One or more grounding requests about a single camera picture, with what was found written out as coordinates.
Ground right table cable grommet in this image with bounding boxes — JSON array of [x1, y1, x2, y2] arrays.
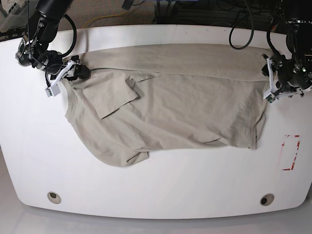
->
[[260, 194, 274, 206]]

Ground left table cable grommet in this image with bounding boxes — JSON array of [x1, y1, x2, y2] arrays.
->
[[47, 192, 61, 204]]

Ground yellow cable on floor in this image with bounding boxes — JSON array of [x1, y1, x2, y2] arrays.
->
[[84, 9, 129, 29]]

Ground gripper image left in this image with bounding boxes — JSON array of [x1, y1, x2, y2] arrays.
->
[[16, 40, 91, 88]]

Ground beige T-shirt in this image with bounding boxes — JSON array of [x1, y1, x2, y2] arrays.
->
[[62, 44, 269, 167]]

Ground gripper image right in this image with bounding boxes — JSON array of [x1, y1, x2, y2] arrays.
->
[[261, 54, 312, 98]]

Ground table cable grommet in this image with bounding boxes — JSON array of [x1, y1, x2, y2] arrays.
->
[[260, 194, 274, 206], [47, 192, 61, 204]]

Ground red tape rectangle marking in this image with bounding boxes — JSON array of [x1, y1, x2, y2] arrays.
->
[[280, 135, 301, 171]]

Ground black cable image right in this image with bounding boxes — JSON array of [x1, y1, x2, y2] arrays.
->
[[229, 0, 255, 51]]

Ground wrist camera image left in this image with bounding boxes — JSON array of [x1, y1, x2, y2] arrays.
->
[[45, 84, 60, 97]]

